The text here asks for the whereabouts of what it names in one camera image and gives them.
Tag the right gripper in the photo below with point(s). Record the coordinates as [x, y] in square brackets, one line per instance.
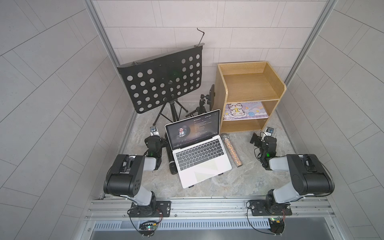
[259, 141]

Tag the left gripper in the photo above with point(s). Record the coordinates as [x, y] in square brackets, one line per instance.
[153, 141]

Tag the silver laptop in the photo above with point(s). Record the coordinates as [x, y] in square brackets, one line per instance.
[197, 148]

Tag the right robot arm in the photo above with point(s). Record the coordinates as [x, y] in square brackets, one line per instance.
[308, 175]

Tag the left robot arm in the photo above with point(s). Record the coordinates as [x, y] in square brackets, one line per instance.
[124, 178]

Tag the cartoon cat picture book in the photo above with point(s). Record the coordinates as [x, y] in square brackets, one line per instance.
[245, 111]

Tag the black microphone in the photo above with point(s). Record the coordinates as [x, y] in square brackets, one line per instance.
[172, 163]

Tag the wooden two-tier shelf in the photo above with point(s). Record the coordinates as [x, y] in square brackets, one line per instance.
[247, 82]

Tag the black phone tripod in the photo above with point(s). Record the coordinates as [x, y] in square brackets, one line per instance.
[205, 104]

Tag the black perforated music stand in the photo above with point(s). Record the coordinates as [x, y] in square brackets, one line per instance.
[159, 81]

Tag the left circuit board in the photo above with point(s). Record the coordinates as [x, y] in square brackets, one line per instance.
[148, 228]

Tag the circuit board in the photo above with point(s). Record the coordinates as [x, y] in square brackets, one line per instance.
[148, 228]
[277, 227]

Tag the right circuit board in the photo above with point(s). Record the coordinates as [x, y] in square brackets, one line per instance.
[277, 227]

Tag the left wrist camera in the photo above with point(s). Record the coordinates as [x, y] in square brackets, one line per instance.
[154, 131]

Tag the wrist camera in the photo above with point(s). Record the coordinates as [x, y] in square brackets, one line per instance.
[154, 131]
[269, 132]

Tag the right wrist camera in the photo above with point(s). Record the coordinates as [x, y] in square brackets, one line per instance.
[269, 132]

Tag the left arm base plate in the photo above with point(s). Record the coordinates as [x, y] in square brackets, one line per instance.
[154, 210]

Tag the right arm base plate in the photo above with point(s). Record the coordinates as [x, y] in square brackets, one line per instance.
[268, 208]

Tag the aluminium mounting rail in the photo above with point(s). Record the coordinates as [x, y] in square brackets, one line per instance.
[214, 208]

